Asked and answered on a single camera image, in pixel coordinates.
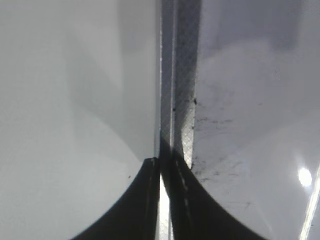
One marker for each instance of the white board with grey frame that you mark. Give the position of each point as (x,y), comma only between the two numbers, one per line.
(241,106)

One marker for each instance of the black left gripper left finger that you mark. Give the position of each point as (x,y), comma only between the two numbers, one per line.
(134,215)

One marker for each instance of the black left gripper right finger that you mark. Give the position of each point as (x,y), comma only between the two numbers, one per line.
(195,214)

